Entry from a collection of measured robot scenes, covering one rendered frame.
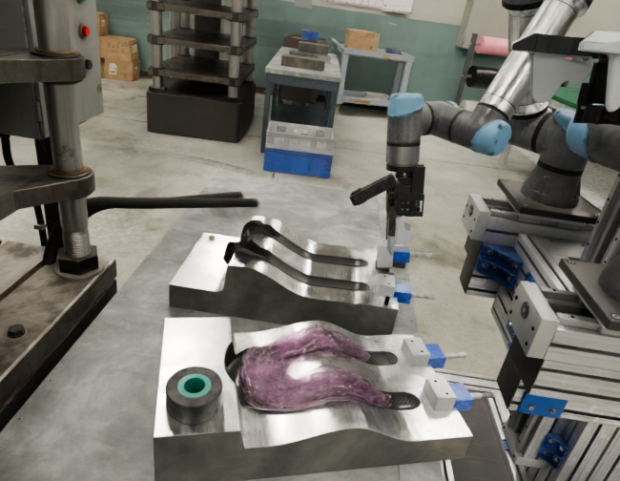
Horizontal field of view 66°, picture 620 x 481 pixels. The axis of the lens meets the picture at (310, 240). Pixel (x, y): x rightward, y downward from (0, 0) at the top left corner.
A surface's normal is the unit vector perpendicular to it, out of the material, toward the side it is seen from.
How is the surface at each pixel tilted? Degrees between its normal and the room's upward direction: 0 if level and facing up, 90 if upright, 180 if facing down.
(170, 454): 90
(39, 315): 0
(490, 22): 90
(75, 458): 0
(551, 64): 86
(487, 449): 0
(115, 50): 86
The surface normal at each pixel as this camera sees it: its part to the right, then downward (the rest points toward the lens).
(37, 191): 0.73, 0.40
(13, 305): 0.13, -0.88
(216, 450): 0.20, 0.47
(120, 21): -0.03, 0.46
